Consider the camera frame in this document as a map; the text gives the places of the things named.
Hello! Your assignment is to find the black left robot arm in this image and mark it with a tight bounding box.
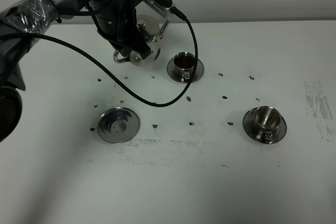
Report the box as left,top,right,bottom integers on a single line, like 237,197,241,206
1,0,150,140

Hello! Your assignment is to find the far stainless steel teacup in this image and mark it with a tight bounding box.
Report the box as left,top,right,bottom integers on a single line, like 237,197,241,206
173,52,195,79

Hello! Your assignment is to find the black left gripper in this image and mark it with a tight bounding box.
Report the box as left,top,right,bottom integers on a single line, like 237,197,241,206
76,0,151,59

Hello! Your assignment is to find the stainless steel teacup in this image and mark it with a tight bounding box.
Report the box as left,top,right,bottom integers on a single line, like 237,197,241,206
254,106,281,140
173,52,195,79

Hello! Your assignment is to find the near stainless steel saucer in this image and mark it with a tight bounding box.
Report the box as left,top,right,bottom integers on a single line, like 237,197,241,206
243,107,287,144

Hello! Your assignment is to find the steel teapot saucer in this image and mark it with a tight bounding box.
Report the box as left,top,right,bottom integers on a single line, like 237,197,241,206
97,107,141,144

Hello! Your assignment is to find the far stainless steel saucer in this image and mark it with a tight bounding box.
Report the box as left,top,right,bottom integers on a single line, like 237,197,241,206
166,59,204,84

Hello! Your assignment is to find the near stainless steel teacup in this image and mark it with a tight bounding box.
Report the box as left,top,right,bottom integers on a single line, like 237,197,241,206
254,106,281,140

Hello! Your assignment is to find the stainless steel saucer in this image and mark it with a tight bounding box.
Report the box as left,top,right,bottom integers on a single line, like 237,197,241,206
166,59,204,84
243,107,287,144

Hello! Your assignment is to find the stainless steel teapot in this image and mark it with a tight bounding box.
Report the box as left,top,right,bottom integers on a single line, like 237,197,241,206
113,15,170,67

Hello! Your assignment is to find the black camera cable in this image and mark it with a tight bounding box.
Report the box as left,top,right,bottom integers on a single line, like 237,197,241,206
0,7,198,108

